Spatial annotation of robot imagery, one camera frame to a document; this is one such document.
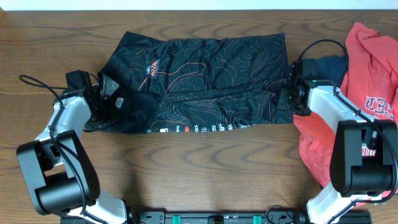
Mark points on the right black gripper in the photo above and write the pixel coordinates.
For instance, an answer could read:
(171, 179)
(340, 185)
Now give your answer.
(283, 93)

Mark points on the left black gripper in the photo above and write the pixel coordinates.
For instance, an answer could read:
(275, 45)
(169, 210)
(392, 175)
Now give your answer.
(97, 126)

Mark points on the black orange-patterned jersey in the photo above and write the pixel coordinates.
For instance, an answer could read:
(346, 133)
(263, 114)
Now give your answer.
(193, 85)

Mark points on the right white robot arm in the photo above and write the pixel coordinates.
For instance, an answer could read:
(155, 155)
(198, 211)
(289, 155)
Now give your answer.
(363, 165)

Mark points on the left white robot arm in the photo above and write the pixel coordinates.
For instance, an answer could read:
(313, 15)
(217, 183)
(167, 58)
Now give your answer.
(58, 173)

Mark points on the navy blue cloth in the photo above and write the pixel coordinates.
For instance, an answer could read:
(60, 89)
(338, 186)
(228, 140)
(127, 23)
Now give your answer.
(331, 67)

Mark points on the red printed t-shirt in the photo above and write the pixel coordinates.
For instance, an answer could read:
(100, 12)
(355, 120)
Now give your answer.
(370, 83)

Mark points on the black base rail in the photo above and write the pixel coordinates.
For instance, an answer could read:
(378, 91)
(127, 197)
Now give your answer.
(275, 214)

